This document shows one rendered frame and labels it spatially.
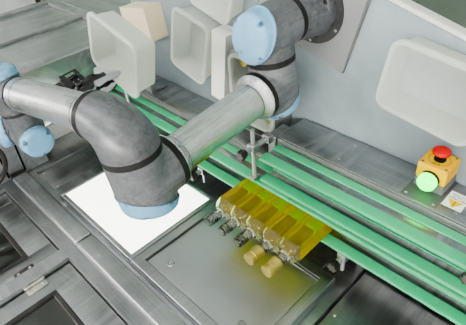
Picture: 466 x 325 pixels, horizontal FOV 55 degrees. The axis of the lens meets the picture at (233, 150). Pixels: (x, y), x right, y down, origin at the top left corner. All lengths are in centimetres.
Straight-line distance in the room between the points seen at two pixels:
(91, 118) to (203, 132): 23
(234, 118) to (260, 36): 18
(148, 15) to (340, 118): 78
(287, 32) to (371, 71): 25
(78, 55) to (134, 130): 104
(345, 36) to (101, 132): 63
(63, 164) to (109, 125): 109
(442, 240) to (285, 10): 60
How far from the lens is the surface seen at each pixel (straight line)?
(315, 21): 109
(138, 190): 82
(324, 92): 126
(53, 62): 176
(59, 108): 90
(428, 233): 107
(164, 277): 129
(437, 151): 110
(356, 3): 109
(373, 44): 113
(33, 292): 145
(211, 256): 132
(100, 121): 79
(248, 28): 101
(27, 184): 178
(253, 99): 100
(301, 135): 127
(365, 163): 118
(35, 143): 113
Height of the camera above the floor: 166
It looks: 33 degrees down
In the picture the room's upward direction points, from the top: 123 degrees counter-clockwise
